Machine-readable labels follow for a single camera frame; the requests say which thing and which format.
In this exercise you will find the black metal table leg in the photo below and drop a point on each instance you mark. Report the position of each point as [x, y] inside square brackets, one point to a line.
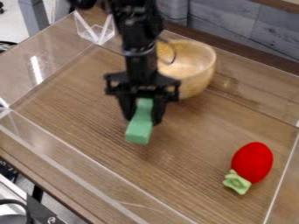
[38, 193]

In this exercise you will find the clear acrylic tray wall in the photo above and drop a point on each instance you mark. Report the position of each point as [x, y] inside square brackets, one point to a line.
[62, 137]

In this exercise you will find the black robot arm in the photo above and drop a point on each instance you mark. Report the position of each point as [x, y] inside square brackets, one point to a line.
[139, 24]

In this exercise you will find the clear acrylic corner bracket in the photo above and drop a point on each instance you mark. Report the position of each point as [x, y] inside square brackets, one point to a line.
[95, 33]

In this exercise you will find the green rectangular stick block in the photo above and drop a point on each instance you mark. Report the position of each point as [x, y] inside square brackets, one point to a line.
[139, 128]

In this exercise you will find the red plush strawberry toy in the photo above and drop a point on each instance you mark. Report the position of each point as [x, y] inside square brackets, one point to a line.
[251, 164]

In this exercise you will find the light brown wooden bowl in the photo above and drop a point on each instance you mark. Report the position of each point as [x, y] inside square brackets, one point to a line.
[190, 62]

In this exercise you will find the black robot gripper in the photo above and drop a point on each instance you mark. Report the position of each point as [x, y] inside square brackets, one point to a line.
[128, 90]

